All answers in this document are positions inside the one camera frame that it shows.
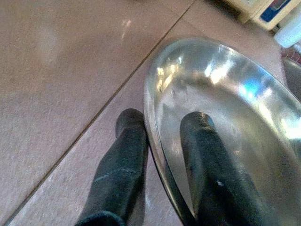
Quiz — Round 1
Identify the stainless steel sink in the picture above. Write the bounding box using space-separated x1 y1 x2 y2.
281 44 301 95

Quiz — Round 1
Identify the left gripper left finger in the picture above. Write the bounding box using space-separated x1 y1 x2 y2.
75 108 149 226

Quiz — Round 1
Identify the beige water ionizer appliance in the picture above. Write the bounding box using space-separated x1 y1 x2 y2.
223 0 301 30

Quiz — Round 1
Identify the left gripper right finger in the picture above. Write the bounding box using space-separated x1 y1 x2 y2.
180 112 271 226

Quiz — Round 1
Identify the stainless steel plate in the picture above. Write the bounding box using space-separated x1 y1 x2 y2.
143 37 301 226

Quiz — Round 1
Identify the white bottle green cap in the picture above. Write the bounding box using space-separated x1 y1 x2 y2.
274 14 301 48

